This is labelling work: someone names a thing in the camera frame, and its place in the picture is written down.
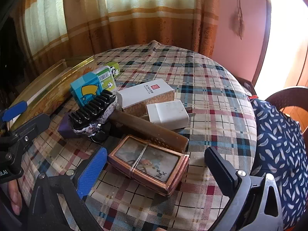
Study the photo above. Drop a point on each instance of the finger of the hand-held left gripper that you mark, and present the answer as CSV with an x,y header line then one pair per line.
x,y
14,112
31,126

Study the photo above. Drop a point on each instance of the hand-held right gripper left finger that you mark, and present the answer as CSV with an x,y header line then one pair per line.
x,y
92,170

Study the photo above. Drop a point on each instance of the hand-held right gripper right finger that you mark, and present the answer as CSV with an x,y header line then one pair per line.
x,y
220,168

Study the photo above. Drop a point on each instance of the purple block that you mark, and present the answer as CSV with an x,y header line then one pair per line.
x,y
65,127

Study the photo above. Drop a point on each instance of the golden tin box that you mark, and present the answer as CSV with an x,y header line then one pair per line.
x,y
55,86

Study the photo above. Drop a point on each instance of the copper framed picture box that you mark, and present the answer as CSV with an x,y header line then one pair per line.
x,y
154,163

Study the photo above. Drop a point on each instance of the black floral hair claw clip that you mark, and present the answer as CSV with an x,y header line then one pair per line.
x,y
93,108

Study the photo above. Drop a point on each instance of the blue box with yellow cartoon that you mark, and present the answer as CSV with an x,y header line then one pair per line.
x,y
84,89

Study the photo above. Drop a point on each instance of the brown comb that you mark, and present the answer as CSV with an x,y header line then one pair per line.
x,y
144,127

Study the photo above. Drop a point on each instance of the white charger adapter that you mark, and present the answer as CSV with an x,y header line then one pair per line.
x,y
166,114

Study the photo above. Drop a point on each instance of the clear box with green label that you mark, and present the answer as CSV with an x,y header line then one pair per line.
x,y
104,79

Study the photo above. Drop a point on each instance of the white cardboard box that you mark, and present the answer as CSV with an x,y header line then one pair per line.
x,y
144,93

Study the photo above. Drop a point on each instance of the green cartoon box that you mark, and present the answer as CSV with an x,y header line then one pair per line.
x,y
113,70

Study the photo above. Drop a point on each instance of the person's left hand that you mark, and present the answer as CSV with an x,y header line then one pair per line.
x,y
14,197

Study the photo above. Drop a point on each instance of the white paper sheet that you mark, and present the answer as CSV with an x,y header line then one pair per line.
x,y
32,99

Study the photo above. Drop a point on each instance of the dark hanging clothing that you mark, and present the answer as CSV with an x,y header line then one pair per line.
x,y
12,53

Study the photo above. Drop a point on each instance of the blue feather print cloth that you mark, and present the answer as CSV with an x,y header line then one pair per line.
x,y
276,149

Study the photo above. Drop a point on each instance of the brown cabinet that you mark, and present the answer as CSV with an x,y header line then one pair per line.
x,y
245,85

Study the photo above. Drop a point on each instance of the brown wicker chair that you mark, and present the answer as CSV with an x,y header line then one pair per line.
x,y
279,98

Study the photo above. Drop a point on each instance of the hanging tassel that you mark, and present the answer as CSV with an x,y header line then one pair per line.
x,y
239,21

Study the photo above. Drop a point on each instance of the orange and cream curtain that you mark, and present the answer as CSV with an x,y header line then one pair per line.
x,y
144,16

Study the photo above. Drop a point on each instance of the dark wooden door frame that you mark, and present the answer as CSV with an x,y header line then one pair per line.
x,y
266,28

